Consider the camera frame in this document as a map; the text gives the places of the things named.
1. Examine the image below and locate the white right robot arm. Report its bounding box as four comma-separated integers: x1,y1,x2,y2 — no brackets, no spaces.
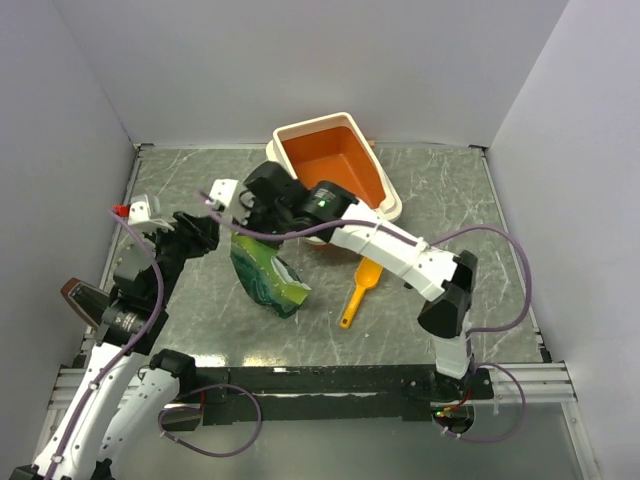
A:
239,162,478,399

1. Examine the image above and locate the green cat litter bag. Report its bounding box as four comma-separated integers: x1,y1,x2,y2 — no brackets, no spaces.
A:
230,233,311,319

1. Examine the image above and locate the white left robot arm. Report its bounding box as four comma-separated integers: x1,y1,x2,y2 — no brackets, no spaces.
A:
11,212,219,479

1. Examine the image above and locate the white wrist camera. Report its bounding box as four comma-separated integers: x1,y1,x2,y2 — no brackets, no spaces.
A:
111,194,174,233
205,179,250,225

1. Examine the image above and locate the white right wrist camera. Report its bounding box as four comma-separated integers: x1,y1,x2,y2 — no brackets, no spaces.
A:
205,179,250,225

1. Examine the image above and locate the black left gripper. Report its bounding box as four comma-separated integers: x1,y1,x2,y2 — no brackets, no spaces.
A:
141,210,220,306

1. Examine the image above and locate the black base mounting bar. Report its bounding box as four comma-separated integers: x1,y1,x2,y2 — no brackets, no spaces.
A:
176,364,494,426

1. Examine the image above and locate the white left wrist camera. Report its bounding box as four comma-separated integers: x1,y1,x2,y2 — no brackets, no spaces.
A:
111,194,174,233

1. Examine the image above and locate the brown black side object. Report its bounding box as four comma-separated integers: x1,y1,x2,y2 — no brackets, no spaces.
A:
60,277,110,329

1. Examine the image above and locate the yellow plastic litter scoop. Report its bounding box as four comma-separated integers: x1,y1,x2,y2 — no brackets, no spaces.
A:
339,257,384,329

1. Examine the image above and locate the orange and cream litter box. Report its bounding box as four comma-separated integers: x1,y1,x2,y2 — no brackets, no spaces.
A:
266,112,403,222

